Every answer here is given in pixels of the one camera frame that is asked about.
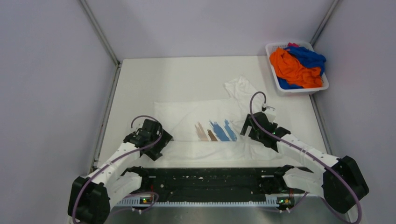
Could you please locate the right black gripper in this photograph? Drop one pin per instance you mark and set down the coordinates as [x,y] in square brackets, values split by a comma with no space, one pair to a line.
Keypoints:
[247,124]

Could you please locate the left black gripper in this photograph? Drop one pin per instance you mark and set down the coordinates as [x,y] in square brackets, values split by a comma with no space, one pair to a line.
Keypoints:
[154,153]

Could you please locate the white printed t-shirt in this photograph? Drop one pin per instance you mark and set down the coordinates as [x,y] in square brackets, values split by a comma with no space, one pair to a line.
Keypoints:
[210,130]

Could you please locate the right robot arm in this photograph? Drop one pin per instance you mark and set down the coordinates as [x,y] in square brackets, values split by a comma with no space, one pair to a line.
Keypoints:
[338,181]

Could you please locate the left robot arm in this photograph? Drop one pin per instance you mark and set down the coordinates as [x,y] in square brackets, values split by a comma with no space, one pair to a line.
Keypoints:
[93,197]

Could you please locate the orange t-shirt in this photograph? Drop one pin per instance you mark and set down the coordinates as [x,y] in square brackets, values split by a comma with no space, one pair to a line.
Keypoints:
[292,71]

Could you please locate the white plastic basket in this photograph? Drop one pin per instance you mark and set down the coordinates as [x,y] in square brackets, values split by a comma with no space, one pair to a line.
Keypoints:
[270,48]

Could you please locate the blue t-shirt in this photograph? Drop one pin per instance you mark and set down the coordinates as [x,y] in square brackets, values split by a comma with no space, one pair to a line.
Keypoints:
[311,57]

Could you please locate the pink t-shirt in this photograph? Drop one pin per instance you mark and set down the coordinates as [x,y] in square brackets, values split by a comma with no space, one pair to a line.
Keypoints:
[292,44]

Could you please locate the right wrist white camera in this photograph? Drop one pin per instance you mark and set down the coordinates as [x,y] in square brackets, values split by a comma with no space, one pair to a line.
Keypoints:
[270,112]

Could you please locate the left corner metal post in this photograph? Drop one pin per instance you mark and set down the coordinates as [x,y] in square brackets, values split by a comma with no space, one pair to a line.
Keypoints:
[99,31]

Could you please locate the corner metal post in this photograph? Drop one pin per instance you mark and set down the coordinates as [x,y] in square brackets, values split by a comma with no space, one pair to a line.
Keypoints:
[99,31]
[324,21]

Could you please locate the right corner metal post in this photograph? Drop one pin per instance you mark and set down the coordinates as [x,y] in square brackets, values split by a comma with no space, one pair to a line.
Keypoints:
[324,21]

